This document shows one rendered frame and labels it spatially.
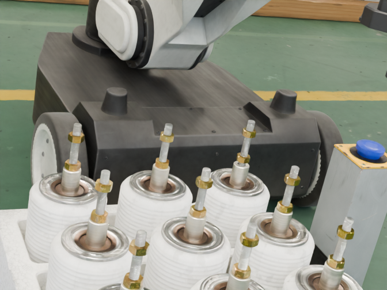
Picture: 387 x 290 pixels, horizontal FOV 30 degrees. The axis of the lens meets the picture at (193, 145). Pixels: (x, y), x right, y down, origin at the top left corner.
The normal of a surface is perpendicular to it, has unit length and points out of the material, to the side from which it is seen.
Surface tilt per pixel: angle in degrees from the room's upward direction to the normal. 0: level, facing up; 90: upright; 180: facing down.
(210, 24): 90
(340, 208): 90
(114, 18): 90
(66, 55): 0
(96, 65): 0
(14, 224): 0
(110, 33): 90
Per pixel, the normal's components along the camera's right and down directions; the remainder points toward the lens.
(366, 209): 0.38, 0.44
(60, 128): 0.27, -0.71
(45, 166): -0.89, 0.03
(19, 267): 0.18, -0.89
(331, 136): 0.37, -0.45
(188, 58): 0.22, 0.90
